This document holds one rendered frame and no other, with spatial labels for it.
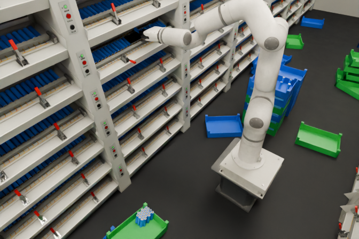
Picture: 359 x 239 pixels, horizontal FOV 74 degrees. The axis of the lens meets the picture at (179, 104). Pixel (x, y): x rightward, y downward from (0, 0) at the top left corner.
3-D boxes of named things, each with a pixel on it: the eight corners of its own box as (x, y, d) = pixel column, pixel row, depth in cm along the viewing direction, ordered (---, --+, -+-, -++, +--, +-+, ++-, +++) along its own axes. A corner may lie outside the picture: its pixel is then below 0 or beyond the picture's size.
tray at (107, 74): (178, 39, 151) (182, 27, 144) (100, 86, 117) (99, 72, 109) (155, 22, 156) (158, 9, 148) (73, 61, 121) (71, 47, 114)
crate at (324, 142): (338, 140, 195) (342, 133, 190) (336, 158, 182) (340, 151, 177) (298, 127, 207) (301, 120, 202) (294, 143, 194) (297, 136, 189)
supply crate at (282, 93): (295, 86, 186) (298, 77, 181) (286, 100, 174) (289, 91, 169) (258, 74, 200) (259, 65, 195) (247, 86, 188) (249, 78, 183)
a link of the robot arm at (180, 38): (176, 31, 125) (164, 24, 118) (196, 33, 117) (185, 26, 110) (171, 47, 126) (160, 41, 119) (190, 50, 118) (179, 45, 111)
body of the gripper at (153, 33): (170, 25, 124) (155, 23, 131) (156, 31, 118) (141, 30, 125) (172, 39, 128) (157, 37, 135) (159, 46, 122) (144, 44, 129)
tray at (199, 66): (228, 52, 218) (235, 40, 207) (188, 84, 183) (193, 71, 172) (211, 39, 222) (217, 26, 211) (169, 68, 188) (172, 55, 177)
